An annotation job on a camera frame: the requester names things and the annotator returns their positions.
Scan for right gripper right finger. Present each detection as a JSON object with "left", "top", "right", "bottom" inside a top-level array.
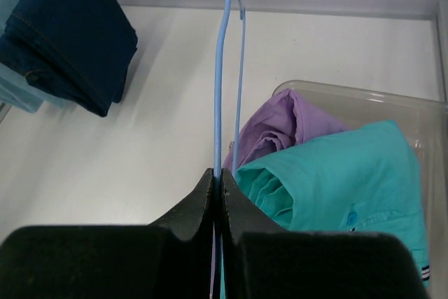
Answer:
[{"left": 220, "top": 169, "right": 428, "bottom": 298}]

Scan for navy trousers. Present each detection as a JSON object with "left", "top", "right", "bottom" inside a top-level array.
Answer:
[{"left": 1, "top": 0, "right": 138, "bottom": 117}]

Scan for right aluminium frame post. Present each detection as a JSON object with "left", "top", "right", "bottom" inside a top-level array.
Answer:
[{"left": 435, "top": 0, "right": 447, "bottom": 102}]

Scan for teal trousers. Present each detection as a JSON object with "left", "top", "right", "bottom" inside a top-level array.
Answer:
[{"left": 236, "top": 120, "right": 430, "bottom": 284}]

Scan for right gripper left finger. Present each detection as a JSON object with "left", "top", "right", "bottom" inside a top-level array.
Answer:
[{"left": 1, "top": 169, "right": 214, "bottom": 298}]

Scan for light blue trousers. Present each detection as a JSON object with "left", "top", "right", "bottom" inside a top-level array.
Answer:
[{"left": 1, "top": 0, "right": 65, "bottom": 113}]

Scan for blue hanger with teal trousers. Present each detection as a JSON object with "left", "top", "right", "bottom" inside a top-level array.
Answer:
[{"left": 211, "top": 0, "right": 246, "bottom": 298}]

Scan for clear plastic bin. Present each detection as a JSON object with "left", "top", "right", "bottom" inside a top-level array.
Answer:
[{"left": 274, "top": 81, "right": 447, "bottom": 298}]

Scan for purple trousers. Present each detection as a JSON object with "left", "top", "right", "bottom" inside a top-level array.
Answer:
[{"left": 223, "top": 89, "right": 349, "bottom": 170}]

